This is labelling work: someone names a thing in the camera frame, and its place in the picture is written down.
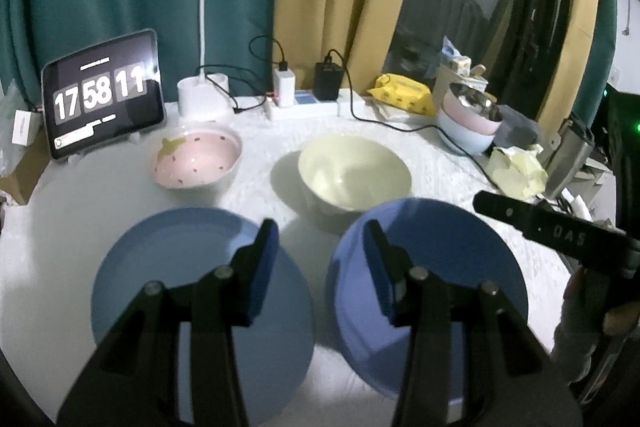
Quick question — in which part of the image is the cream bowl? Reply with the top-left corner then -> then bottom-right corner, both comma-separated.
297,133 -> 413,235

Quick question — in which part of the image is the light blue bowl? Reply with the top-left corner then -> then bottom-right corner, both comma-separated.
437,109 -> 498,155

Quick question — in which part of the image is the cardboard box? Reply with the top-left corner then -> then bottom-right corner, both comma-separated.
0,142 -> 51,206

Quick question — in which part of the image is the black charger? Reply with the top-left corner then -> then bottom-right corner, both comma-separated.
313,52 -> 343,102

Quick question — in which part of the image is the steel thermos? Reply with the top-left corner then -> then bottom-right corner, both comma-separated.
545,119 -> 596,202

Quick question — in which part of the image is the yellow wipes packet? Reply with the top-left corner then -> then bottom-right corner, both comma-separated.
367,73 -> 436,115

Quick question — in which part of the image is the small pink bowl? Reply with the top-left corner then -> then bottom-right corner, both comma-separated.
442,82 -> 502,135

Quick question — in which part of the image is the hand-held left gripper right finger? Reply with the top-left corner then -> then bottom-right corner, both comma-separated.
362,219 -> 583,427

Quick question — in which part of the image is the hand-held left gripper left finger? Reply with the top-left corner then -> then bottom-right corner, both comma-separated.
55,218 -> 281,427

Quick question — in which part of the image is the narrow teal curtain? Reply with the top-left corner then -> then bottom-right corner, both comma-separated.
570,0 -> 618,128

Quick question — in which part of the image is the white power strip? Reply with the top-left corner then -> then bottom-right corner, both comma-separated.
264,88 -> 368,122

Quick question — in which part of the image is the small white box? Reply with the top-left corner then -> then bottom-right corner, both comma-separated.
12,109 -> 41,146

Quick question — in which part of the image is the black white-charger cable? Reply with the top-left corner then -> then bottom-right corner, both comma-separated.
249,36 -> 291,72

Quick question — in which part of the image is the narrow yellow curtain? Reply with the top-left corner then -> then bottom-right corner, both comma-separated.
542,0 -> 601,128

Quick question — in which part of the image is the pink strawberry bowl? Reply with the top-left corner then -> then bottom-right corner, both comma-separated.
152,124 -> 244,202

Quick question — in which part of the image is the tablet with clock display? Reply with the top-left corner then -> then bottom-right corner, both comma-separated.
41,29 -> 167,162

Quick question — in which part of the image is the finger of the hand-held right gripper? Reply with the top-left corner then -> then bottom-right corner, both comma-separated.
472,190 -> 546,233

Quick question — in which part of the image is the black lamp cable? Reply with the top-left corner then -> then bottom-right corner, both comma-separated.
197,66 -> 266,114

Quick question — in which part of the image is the blue white packet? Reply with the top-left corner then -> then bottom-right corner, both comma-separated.
440,36 -> 466,75

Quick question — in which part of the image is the crumpled yellow tissue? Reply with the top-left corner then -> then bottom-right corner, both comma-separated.
487,144 -> 548,200

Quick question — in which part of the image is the person's right hand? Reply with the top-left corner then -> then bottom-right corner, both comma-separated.
552,267 -> 640,358

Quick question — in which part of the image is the white charger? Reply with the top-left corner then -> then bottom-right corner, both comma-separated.
272,61 -> 297,108

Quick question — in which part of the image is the grey cloth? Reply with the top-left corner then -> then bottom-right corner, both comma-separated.
492,104 -> 543,148

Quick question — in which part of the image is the blue deep plate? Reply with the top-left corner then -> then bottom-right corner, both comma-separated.
91,207 -> 315,425

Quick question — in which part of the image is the metal bowl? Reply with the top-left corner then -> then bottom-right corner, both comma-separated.
450,82 -> 503,122

